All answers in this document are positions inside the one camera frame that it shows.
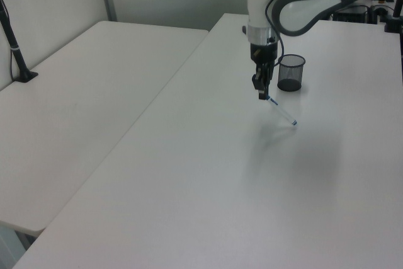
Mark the black camera stand pole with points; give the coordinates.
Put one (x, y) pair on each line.
(15, 49)

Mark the black mesh pen cup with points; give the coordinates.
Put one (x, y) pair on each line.
(291, 73)

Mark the black table clamp bracket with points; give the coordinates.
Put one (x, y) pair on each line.
(378, 14)

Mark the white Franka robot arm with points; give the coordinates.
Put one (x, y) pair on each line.
(299, 7)

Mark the blue and white marker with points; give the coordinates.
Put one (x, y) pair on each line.
(283, 113)

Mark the black clamp stand pole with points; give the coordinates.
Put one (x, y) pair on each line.
(396, 14)

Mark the black electronics box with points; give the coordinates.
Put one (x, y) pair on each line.
(351, 14)

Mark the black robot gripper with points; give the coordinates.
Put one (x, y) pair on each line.
(264, 52)

